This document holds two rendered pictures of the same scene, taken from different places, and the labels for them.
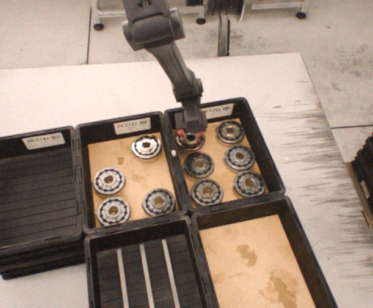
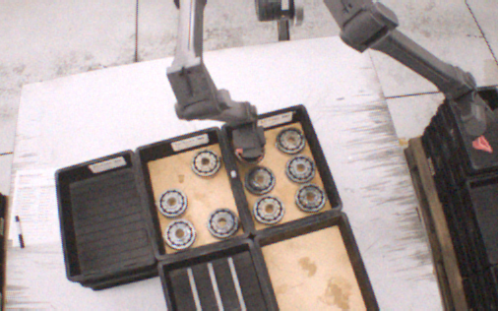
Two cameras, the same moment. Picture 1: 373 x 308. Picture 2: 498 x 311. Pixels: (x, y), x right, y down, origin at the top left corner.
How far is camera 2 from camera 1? 0.37 m
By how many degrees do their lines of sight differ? 9
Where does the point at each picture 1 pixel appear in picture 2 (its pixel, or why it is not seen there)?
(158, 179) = (219, 197)
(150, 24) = (200, 108)
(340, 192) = (399, 190)
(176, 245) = (242, 262)
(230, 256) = (292, 269)
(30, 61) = (79, 40)
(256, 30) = not seen: outside the picture
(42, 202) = (113, 224)
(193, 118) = (249, 146)
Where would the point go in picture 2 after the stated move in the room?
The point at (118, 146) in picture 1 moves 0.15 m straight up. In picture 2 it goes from (177, 162) to (168, 143)
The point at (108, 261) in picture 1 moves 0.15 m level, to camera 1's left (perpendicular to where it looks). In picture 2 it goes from (180, 279) to (135, 279)
